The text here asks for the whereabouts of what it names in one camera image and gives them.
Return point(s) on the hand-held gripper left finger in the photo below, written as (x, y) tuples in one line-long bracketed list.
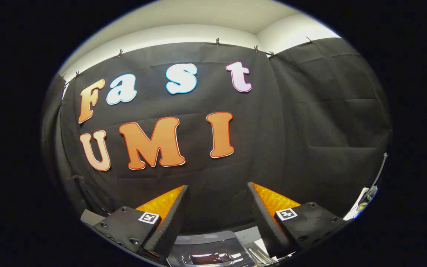
[(174, 218)]

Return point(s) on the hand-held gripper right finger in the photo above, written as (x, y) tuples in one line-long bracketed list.
[(263, 218)]

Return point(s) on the grey washing machine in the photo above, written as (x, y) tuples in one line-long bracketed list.
[(213, 248)]

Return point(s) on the black backdrop cloth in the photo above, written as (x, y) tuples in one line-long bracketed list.
[(272, 129)]

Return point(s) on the tape roll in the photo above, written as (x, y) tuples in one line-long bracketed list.
[(361, 206)]

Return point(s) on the glass jar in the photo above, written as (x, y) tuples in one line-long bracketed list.
[(371, 193)]

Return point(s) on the grey upright pole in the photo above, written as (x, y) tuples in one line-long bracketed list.
[(382, 168)]

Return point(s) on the row of backdrop clips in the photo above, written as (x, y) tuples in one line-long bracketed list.
[(120, 54)]

